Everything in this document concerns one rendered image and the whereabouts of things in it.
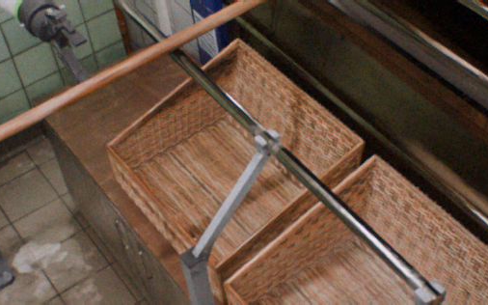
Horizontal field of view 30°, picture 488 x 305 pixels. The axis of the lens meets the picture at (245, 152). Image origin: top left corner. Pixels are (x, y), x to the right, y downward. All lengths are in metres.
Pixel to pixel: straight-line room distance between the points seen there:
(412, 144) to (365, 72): 0.21
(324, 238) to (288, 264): 0.11
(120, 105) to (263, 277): 0.88
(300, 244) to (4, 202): 1.56
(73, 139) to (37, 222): 0.68
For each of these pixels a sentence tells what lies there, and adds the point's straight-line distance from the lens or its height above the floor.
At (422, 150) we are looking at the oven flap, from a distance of 2.07.
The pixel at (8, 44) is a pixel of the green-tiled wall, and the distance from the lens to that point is 3.42.
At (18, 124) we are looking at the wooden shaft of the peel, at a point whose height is 1.20.
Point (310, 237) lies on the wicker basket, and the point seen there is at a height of 0.70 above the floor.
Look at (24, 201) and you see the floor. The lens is 3.48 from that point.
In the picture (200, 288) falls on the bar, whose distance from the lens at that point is 1.99.
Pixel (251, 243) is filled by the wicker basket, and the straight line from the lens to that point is 2.20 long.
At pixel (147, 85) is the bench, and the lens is 2.90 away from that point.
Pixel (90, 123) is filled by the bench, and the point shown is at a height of 0.58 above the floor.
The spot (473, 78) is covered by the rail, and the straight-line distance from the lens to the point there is 1.57.
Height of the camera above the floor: 2.47
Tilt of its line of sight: 46 degrees down
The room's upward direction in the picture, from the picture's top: 9 degrees counter-clockwise
